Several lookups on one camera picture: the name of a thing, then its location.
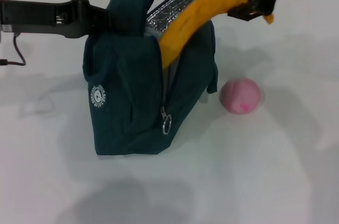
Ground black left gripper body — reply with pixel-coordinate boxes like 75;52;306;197
0;0;93;39

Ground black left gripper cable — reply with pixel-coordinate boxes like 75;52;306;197
0;32;27;66

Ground dark teal insulated lunch bag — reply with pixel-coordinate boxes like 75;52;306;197
83;0;219;156

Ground pink peach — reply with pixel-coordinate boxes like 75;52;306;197
220;78;262;115

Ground yellow banana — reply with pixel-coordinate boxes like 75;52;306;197
158;0;276;70

